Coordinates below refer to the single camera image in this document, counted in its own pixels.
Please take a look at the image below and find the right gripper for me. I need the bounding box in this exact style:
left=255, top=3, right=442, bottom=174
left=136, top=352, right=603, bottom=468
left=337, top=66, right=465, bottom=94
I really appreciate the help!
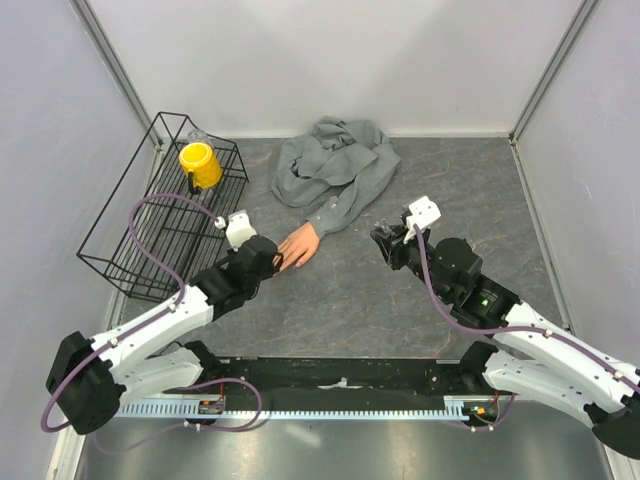
left=370, top=223, right=453, bottom=302

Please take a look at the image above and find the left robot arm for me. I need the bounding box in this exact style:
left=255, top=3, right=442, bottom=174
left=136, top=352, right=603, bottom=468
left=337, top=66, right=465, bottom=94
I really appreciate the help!
left=45, top=235, right=279, bottom=435

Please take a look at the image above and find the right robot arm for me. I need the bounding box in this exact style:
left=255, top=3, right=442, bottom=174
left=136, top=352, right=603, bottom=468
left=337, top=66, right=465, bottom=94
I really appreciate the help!
left=371, top=222, right=639, bottom=459

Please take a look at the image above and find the mannequin hand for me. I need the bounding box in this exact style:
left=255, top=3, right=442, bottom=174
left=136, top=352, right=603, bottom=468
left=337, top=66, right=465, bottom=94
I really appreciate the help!
left=278, top=222, right=320, bottom=272

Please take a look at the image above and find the grey shirt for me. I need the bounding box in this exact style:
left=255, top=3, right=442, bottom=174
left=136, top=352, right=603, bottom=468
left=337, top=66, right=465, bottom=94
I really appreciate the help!
left=271, top=116, right=401, bottom=238

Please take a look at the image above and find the yellow cup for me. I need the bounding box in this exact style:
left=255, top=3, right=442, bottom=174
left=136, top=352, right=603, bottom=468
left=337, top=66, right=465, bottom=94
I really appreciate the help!
left=179, top=142, right=222, bottom=195

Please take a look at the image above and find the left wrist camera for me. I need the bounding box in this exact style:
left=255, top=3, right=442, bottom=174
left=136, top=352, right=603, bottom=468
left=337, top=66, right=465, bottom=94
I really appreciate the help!
left=214, top=210, right=257, bottom=251

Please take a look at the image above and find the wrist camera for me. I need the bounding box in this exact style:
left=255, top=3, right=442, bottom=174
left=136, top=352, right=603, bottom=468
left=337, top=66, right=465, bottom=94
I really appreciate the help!
left=402, top=195, right=441, bottom=244
left=214, top=210, right=257, bottom=251

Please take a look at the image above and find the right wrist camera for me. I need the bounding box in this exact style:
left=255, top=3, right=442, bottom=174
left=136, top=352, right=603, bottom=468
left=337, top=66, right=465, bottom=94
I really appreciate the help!
left=402, top=195, right=441, bottom=244

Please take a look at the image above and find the black wire basket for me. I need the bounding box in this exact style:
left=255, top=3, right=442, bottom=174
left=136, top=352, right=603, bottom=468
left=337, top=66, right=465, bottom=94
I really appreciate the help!
left=76, top=111, right=249, bottom=302

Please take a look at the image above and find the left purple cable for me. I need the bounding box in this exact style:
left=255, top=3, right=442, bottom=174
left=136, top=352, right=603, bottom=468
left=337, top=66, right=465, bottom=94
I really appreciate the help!
left=40, top=193, right=224, bottom=432

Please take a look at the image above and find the purple cable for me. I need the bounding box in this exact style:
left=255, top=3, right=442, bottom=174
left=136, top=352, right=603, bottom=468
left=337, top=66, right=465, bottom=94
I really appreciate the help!
left=415, top=224, right=640, bottom=389
left=40, top=193, right=224, bottom=432

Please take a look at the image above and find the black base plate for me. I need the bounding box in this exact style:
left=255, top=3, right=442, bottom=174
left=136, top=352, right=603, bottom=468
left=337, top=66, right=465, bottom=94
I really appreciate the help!
left=149, top=354, right=521, bottom=414

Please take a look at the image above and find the slotted cable duct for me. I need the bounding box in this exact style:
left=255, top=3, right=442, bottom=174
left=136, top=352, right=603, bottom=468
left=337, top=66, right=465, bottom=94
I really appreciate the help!
left=116, top=390, right=468, bottom=421

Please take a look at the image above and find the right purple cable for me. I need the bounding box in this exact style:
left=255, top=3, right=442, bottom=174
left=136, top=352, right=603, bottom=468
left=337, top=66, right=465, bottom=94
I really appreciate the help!
left=415, top=224, right=640, bottom=389

